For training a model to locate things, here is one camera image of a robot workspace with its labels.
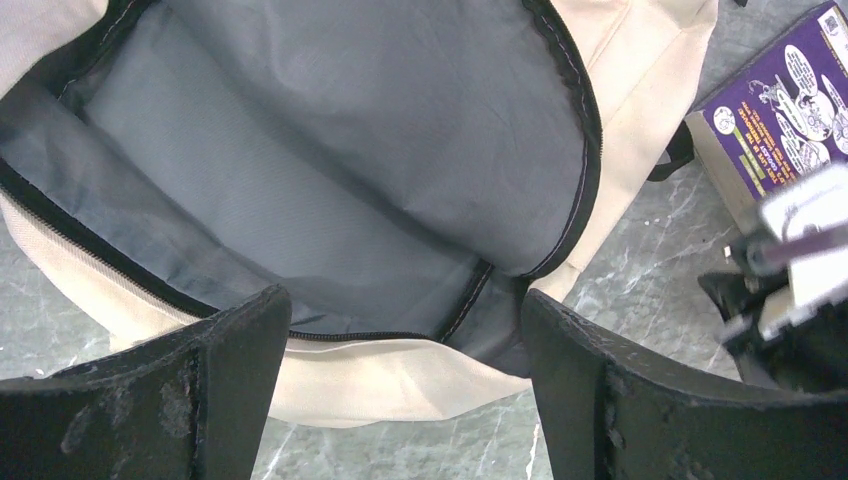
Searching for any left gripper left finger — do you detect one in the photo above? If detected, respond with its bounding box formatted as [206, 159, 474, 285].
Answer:
[1, 287, 291, 479]

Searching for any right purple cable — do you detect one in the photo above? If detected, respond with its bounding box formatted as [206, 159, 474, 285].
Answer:
[761, 225, 848, 263]

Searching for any purple book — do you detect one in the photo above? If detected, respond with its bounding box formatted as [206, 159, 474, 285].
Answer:
[685, 1, 847, 231]

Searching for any beige canvas backpack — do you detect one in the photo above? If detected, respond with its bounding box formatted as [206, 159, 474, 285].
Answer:
[1, 1, 719, 428]

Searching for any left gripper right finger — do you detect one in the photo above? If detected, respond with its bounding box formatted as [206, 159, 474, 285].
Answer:
[521, 289, 847, 479]

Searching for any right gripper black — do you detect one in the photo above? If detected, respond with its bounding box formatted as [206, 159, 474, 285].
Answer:
[698, 268, 847, 394]

